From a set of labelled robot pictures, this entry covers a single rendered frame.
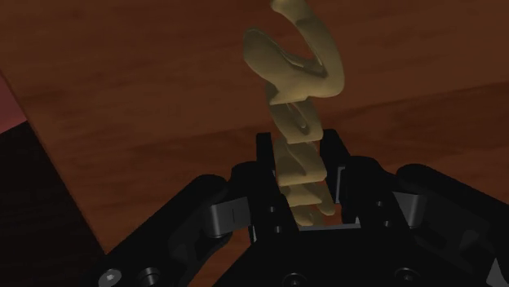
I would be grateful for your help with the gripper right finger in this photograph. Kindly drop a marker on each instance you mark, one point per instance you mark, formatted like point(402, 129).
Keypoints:
point(397, 206)

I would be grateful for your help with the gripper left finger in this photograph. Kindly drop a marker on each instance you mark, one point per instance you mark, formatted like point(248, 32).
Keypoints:
point(238, 198)

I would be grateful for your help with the tan twisted spiral figure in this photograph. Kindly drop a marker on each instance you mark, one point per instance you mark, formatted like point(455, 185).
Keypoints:
point(296, 79)

